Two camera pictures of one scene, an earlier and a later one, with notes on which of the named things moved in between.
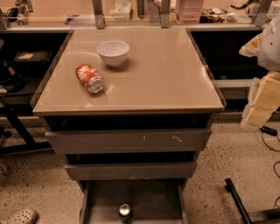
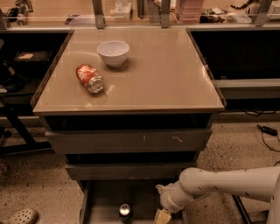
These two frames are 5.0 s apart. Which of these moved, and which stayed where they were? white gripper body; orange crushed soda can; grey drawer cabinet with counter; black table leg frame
Moved: white gripper body
Stayed: grey drawer cabinet with counter; black table leg frame; orange crushed soda can
